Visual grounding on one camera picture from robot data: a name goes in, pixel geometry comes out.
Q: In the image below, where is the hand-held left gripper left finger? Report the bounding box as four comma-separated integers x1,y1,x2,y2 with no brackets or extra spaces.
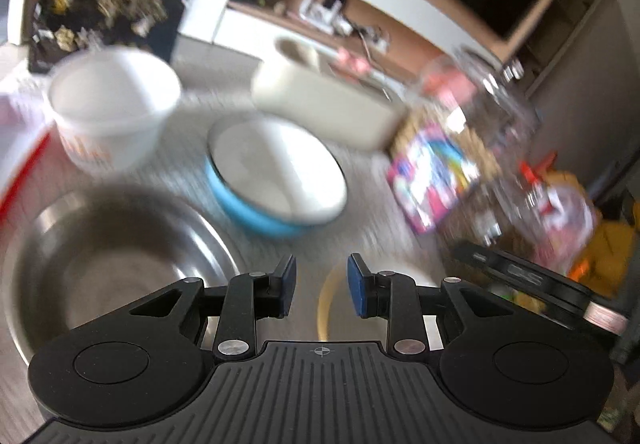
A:
129,254,298,360

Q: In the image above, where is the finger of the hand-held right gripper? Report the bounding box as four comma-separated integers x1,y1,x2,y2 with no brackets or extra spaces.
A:
451,241,503,277

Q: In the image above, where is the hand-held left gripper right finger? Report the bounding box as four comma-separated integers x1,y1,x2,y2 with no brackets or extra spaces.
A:
347,253,511,357

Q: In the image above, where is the yellow rimmed plate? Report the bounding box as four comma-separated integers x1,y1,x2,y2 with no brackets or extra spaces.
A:
317,263,426,342

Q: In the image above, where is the white textured mat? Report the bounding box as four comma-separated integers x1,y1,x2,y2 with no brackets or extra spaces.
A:
0,32,451,342

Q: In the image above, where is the yellow soft toy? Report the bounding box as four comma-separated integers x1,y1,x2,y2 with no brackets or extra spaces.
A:
582,218,640,297

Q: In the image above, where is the colourful printed packet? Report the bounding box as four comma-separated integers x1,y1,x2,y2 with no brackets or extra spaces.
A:
386,119,482,236

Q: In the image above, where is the blue rimmed white plate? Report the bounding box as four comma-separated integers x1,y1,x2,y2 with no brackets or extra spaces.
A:
204,117,348,239

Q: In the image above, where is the clear plastic bag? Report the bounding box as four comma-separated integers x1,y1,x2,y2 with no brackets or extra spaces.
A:
407,47,601,277

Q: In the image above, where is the stainless steel bowl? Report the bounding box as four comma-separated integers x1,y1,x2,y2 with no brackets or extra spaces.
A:
0,184,248,367

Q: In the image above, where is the cream rectangular container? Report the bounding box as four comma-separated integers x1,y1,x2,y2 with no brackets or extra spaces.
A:
251,38,408,151

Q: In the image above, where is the small pink item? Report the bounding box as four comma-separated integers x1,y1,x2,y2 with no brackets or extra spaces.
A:
334,48,373,78

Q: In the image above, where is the white paper bowl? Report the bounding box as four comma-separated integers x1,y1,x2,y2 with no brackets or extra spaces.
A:
46,47,182,173

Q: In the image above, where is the white device on shelf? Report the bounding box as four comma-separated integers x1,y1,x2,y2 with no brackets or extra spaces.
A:
299,0,353,31

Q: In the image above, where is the red edged white packaging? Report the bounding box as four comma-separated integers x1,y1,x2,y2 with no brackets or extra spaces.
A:
0,92,55,227

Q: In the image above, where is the black printed box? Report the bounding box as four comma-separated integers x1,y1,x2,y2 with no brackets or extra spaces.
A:
27,0,195,74

